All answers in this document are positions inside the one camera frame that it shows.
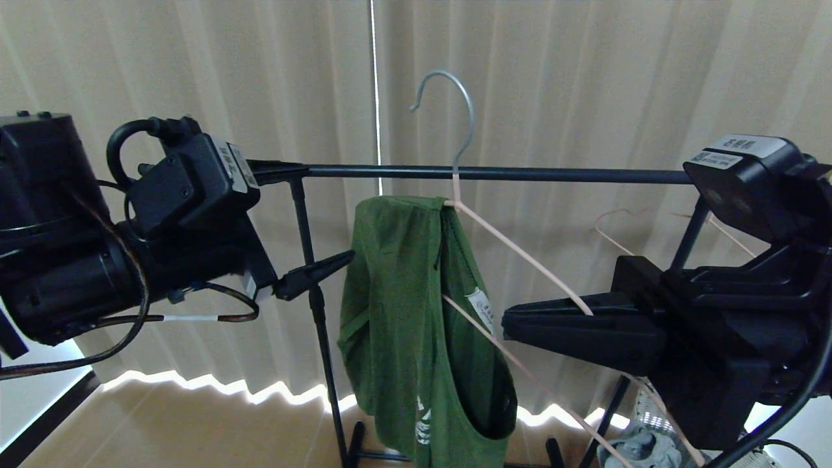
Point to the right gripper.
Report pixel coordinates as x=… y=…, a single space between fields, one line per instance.
x=715 y=377

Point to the beige curtain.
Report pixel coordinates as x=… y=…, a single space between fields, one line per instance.
x=552 y=84

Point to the black clothes rack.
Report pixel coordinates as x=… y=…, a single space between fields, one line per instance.
x=520 y=173

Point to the white laundry basket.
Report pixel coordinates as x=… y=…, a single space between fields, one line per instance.
x=650 y=409

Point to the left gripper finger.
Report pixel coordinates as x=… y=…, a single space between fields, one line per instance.
x=273 y=171
x=305 y=279

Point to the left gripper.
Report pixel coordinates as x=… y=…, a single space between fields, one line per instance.
x=97 y=286

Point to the pale grey shorts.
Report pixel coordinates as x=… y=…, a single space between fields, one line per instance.
x=640 y=452

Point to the pink clothes hanger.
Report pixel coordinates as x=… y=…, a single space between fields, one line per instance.
x=520 y=255
x=614 y=237

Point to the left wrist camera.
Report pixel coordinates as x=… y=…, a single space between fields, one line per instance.
x=188 y=182

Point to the green long-sleeved shirt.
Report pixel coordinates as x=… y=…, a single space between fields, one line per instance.
x=403 y=312

